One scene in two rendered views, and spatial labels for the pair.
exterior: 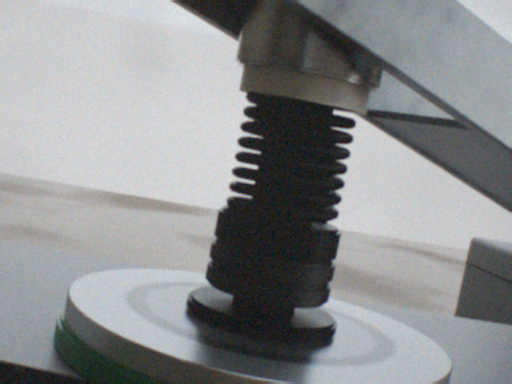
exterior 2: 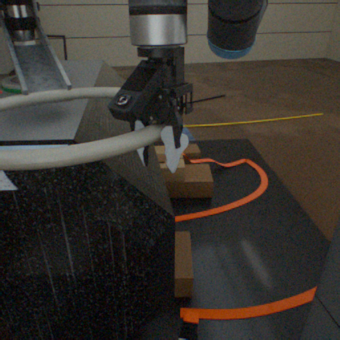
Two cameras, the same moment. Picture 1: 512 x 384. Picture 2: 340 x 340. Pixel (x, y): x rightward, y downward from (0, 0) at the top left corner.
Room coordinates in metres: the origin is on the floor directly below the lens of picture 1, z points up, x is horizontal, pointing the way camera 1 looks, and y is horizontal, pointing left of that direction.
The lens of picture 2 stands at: (0.90, -1.27, 1.18)
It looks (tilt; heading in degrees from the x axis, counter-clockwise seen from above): 29 degrees down; 88
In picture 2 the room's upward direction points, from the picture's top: straight up
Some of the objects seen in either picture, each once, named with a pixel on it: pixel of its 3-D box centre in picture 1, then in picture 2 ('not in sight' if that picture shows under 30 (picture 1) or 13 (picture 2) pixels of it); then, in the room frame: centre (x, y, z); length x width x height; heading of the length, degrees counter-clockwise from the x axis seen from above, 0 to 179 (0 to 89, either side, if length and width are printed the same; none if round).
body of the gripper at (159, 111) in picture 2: not in sight; (163, 84); (0.91, -0.72, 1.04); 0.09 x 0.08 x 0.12; 55
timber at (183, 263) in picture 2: not in sight; (178, 261); (0.98, -0.18, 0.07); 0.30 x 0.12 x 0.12; 88
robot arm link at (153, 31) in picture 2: not in sight; (157, 32); (0.90, -0.72, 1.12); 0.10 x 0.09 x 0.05; 146
